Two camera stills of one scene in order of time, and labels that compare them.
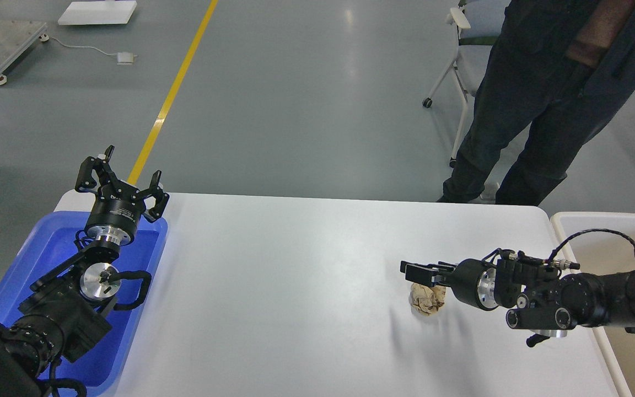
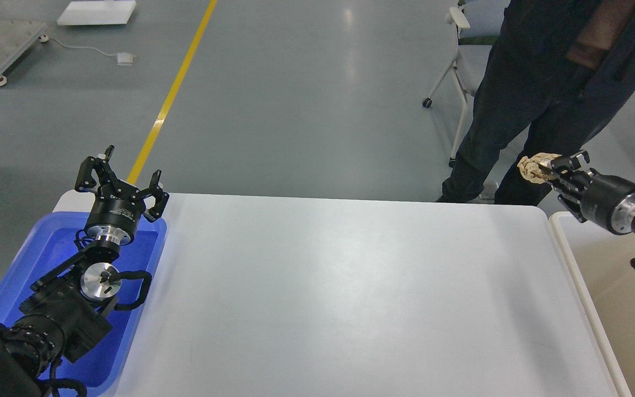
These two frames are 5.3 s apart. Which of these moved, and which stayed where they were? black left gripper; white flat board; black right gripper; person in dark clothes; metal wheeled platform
Moved: black right gripper
Stayed: white flat board; person in dark clothes; black left gripper; metal wheeled platform
